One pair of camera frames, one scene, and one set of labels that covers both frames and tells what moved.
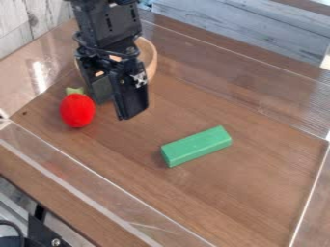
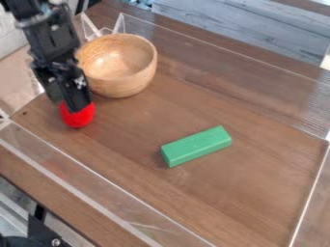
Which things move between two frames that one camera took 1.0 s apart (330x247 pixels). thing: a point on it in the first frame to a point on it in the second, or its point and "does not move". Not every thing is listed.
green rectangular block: x=186 y=149 does not move
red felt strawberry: x=77 y=108 does not move
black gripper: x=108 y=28 to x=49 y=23
